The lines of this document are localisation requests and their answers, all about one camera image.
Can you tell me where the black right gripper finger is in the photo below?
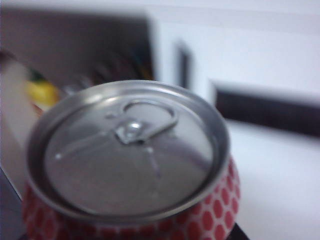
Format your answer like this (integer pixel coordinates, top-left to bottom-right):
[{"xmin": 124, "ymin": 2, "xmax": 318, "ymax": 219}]
[{"xmin": 231, "ymin": 221, "xmax": 251, "ymax": 240}]

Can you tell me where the red white beverage can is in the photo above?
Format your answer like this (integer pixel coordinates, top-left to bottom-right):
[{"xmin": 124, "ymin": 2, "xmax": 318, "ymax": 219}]
[{"xmin": 22, "ymin": 79, "xmax": 241, "ymax": 240}]

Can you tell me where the yellow detergent bottle green cap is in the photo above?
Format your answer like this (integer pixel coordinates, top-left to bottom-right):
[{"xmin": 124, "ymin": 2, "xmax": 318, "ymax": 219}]
[{"xmin": 26, "ymin": 69, "xmax": 61, "ymax": 109}]

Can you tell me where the black right door handle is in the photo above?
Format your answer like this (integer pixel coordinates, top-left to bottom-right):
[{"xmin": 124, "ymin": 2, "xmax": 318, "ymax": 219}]
[{"xmin": 174, "ymin": 41, "xmax": 192, "ymax": 88}]

